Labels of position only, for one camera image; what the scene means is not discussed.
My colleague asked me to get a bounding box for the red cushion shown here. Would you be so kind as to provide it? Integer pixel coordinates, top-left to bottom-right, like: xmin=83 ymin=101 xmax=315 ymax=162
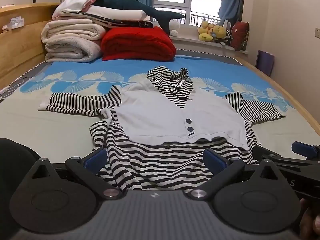
xmin=230 ymin=21 xmax=250 ymax=52

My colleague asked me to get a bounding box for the white folded quilt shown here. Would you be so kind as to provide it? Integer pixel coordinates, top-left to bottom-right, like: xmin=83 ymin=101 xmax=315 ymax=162
xmin=41 ymin=19 xmax=108 ymax=64

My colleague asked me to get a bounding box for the purple bag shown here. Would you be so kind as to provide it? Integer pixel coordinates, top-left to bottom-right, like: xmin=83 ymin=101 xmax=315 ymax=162
xmin=255 ymin=50 xmax=275 ymax=77

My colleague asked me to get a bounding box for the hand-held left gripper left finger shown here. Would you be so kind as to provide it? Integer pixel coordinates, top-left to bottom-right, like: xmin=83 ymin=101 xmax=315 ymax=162
xmin=26 ymin=147 xmax=123 ymax=200

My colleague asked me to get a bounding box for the white plush toy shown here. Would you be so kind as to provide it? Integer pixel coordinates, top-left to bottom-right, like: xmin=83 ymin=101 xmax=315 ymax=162
xmin=169 ymin=20 xmax=181 ymax=37

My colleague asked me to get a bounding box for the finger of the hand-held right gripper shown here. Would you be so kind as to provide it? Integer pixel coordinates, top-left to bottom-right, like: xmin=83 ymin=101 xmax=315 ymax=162
xmin=291 ymin=141 xmax=320 ymax=160
xmin=251 ymin=144 xmax=283 ymax=162

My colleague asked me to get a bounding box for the black white striped hooded shirt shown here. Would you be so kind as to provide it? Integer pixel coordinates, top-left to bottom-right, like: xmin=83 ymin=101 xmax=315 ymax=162
xmin=37 ymin=66 xmax=287 ymax=191

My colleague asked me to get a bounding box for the red folded blanket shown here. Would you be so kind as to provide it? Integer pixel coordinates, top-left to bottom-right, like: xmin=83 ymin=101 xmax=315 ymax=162
xmin=101 ymin=26 xmax=177 ymax=62

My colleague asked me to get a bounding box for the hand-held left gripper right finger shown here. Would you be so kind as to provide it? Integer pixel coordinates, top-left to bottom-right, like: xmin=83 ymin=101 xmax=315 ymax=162
xmin=184 ymin=149 xmax=283 ymax=200

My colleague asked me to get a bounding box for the wooden bed frame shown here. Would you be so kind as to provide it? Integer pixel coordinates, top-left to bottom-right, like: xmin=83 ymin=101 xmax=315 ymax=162
xmin=235 ymin=55 xmax=320 ymax=140

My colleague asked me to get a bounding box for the person's right hand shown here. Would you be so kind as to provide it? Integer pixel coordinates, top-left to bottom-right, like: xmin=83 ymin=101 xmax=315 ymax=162
xmin=299 ymin=197 xmax=320 ymax=240

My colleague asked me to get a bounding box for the blue white printed bed sheet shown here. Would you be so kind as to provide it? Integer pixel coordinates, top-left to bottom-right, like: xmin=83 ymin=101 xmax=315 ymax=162
xmin=0 ymin=54 xmax=317 ymax=175

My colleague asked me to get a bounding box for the wooden headboard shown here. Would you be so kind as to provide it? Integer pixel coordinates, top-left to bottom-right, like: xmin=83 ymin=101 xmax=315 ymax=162
xmin=0 ymin=3 xmax=62 ymax=90

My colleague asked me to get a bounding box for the white window sill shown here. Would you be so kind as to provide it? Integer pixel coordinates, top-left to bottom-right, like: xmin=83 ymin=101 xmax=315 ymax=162
xmin=170 ymin=35 xmax=248 ymax=55

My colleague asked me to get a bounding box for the yellow plush toy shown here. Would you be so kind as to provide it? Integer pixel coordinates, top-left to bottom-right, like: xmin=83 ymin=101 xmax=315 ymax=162
xmin=212 ymin=25 xmax=234 ymax=46
xmin=198 ymin=21 xmax=216 ymax=42

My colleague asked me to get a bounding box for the tissue pack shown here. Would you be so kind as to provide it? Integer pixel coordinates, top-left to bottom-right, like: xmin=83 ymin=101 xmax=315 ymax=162
xmin=2 ymin=16 xmax=25 ymax=32

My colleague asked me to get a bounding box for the blue shark plush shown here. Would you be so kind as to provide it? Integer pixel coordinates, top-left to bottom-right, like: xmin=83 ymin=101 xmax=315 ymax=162
xmin=91 ymin=0 xmax=185 ymax=34

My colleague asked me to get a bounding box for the white pink folded cloth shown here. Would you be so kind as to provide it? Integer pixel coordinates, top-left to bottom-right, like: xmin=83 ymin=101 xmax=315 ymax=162
xmin=52 ymin=0 xmax=97 ymax=20

